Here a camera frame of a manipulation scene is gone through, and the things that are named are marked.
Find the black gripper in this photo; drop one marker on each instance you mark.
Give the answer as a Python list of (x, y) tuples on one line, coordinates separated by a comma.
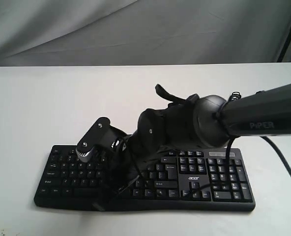
[(129, 164)]

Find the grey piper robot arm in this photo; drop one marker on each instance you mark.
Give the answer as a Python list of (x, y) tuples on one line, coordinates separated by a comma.
[(212, 122)]

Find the black acer keyboard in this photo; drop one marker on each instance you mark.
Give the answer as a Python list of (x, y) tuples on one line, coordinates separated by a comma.
[(183, 180)]

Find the grey fabric backdrop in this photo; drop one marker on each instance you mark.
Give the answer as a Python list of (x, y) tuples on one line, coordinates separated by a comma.
[(141, 32)]

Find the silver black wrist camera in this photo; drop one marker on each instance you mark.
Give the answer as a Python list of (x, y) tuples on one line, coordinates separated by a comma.
[(100, 137)]

